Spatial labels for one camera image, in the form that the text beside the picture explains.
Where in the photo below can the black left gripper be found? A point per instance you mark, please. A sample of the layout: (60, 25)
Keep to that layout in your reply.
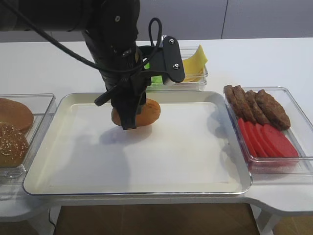
(127, 91)

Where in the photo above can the plain bun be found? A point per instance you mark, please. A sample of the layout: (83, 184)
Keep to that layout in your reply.
(16, 114)
(150, 112)

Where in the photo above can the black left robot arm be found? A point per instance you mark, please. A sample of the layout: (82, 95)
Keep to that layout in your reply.
(109, 28)

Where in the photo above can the green lettuce leaf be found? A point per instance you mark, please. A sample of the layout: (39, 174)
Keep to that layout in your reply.
(154, 79)

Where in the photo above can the yellow cheese slices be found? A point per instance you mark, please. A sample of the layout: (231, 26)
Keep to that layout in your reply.
(195, 65)

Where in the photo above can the clear lettuce cheese container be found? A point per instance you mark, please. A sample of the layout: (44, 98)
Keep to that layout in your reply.
(186, 52)

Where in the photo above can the white paper tray liner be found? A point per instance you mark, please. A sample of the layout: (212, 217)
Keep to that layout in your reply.
(179, 148)

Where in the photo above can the white metal tray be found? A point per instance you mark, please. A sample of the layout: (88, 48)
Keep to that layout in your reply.
(38, 180)

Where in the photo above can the clear bun container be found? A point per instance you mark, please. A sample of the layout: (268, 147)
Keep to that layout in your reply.
(43, 108)

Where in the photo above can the brown meat patty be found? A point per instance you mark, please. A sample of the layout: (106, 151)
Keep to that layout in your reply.
(243, 104)
(256, 110)
(273, 110)
(230, 96)

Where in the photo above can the red tomato slice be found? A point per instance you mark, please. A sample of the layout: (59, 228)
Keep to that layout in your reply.
(260, 152)
(278, 142)
(243, 130)
(259, 136)

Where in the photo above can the sesame bun top right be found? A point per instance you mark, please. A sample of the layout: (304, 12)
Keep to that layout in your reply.
(13, 146)

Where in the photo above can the clear patty tomato container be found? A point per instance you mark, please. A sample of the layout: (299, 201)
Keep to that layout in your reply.
(300, 134)

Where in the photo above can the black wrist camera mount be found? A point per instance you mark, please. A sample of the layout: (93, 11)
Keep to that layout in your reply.
(167, 63)

